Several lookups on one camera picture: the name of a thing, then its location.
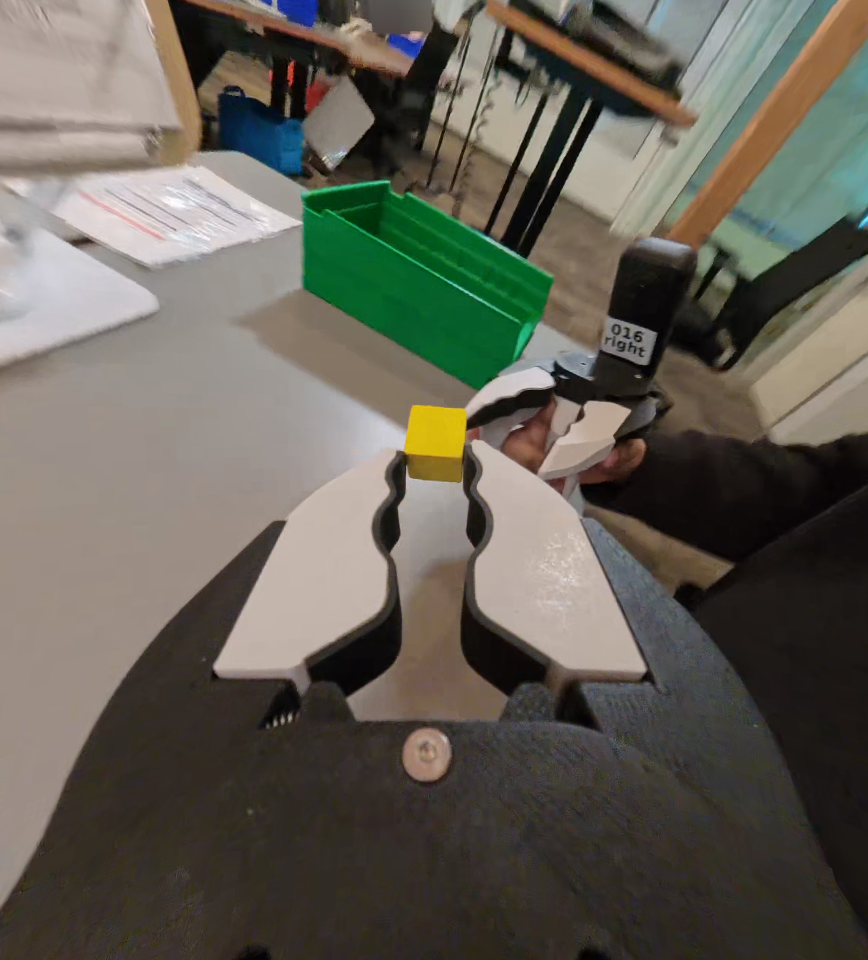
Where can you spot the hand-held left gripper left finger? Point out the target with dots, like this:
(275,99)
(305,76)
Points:
(314,592)

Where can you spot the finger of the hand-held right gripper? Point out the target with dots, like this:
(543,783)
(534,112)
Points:
(513,386)
(588,435)

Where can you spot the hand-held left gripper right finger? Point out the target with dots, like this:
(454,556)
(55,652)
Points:
(554,592)

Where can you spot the yellow cube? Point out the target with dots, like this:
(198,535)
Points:
(435,442)

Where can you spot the green plastic bin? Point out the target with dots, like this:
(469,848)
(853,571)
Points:
(404,315)

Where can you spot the person's right forearm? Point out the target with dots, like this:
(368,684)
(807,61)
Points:
(719,487)

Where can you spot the person's right hand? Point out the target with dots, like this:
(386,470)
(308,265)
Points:
(528,444)

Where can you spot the wooden beam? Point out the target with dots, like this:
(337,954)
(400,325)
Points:
(779,112)

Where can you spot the wooden table black legs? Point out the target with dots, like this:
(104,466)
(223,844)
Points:
(591,64)

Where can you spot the grey flat panel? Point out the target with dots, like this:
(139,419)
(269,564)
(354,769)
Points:
(338,120)

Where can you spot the blue bag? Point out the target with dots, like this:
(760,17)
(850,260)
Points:
(258,135)

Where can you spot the laminated paper sheet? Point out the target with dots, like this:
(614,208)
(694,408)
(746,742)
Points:
(179,217)

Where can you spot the long wooden table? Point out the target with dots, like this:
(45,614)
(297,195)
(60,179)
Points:
(344,49)

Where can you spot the instruction poster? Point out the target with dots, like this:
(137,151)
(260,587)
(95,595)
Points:
(51,75)

